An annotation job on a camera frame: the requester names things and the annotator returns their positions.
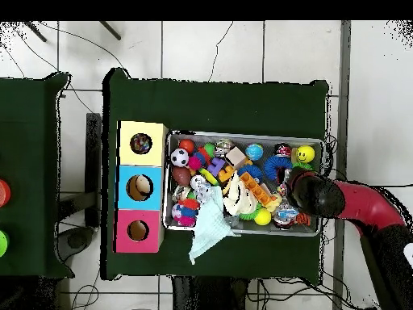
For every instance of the clear plastic bottle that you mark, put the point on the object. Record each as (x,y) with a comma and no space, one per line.
(200,187)

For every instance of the cream knitted cloth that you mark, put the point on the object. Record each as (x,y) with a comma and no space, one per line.
(238,197)

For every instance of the orange toy brick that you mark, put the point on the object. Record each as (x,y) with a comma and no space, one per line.
(256,189)

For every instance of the mint green cloth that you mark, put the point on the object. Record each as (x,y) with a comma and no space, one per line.
(211,226)

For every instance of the blue-label plastic bottle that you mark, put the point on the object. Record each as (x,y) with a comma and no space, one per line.
(285,213)

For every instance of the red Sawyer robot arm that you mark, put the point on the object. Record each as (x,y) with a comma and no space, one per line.
(367,203)

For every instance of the shallow mesh bin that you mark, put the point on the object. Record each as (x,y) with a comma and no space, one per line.
(177,139)

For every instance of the wooden box with three holes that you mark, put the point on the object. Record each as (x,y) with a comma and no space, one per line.
(125,158)

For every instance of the brown toy football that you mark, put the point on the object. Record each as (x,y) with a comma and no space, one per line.
(181,176)

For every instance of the black and white soccer ball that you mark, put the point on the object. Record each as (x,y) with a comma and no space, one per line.
(179,157)

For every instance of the plain wooden block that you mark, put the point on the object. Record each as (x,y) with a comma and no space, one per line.
(235,156)

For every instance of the dark green tablecloth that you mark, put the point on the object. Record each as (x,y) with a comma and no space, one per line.
(209,106)
(25,145)

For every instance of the blue spiky ball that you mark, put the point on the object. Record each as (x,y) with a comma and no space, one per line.
(272,163)

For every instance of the yellow smiley ball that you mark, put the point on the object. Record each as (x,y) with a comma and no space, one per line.
(305,154)

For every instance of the black upright bar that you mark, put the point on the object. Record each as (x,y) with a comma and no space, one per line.
(93,168)

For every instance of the black tripod leg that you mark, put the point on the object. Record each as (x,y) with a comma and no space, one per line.
(35,31)
(110,30)

